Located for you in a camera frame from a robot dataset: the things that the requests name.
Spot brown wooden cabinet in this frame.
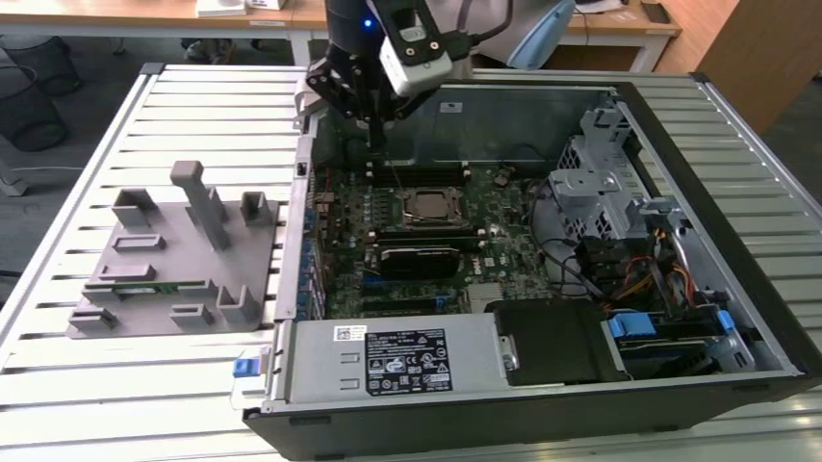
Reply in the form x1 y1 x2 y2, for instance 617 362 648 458
653 0 822 137

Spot black plastic shroud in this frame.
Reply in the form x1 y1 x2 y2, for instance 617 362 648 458
484 297 629 389

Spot silver metal drive cage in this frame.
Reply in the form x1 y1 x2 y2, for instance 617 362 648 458
545 106 651 242

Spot silver power supply unit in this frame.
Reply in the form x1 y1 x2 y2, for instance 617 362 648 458
272 318 519 415

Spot silver finned heatsink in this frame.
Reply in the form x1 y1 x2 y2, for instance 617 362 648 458
464 282 508 309

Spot black office chair base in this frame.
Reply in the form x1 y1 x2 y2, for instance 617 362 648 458
172 38 265 64

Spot CPU socket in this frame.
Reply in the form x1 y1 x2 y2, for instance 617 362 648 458
395 185 468 229

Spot black open PC case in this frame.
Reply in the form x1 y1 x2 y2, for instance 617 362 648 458
240 75 815 462

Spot grey case release handle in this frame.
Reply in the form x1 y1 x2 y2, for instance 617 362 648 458
292 79 327 132

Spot blue disk carrier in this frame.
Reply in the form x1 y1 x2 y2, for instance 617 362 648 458
605 312 657 344

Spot black expansion slot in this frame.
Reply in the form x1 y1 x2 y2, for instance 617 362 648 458
359 298 439 315

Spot silver power supply handle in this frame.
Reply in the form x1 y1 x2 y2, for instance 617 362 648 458
497 334 521 372

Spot grey parts rack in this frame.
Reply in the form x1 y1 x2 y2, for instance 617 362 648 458
65 160 284 341

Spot green RAM stick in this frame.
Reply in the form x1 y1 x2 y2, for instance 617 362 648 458
85 281 182 295

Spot black graphics card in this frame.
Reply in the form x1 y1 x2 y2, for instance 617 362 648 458
375 246 463 282

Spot black disk drive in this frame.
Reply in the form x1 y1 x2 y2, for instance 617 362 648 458
612 336 719 379

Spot black mesh wastebasket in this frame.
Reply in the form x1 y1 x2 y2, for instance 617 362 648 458
0 34 85 97
0 64 70 153

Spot silver CPU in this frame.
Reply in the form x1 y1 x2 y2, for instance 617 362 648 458
409 191 456 220

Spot green motherboard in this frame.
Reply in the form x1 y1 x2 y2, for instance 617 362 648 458
308 163 561 321

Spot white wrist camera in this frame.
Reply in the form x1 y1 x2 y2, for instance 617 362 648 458
376 0 456 96

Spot wooden desk white frame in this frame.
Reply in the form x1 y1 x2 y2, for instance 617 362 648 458
0 0 683 73

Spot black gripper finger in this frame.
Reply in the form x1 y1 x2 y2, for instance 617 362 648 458
305 45 379 149
376 93 425 149

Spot orange yellow wire bundle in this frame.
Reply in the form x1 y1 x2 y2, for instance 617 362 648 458
601 225 704 314

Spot thin wire locking lever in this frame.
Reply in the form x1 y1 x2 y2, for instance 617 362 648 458
381 154 404 190

